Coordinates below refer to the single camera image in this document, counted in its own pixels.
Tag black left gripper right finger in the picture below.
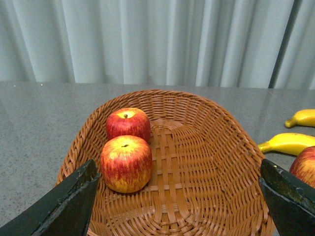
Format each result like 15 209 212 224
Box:
258 159 315 236

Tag brown wicker basket left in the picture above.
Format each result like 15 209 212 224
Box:
57 90 275 236

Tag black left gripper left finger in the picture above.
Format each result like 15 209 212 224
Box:
0 160 100 236

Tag pale grey curtain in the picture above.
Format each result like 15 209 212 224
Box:
0 0 315 89

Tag red yellow striped apple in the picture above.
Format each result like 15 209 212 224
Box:
289 146 315 188

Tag dark red back apple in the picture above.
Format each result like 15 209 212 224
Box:
105 108 151 143

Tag yellow banana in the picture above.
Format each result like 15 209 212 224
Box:
284 109 315 128
258 133 315 156

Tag red yellow front apple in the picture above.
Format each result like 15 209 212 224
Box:
100 135 153 193

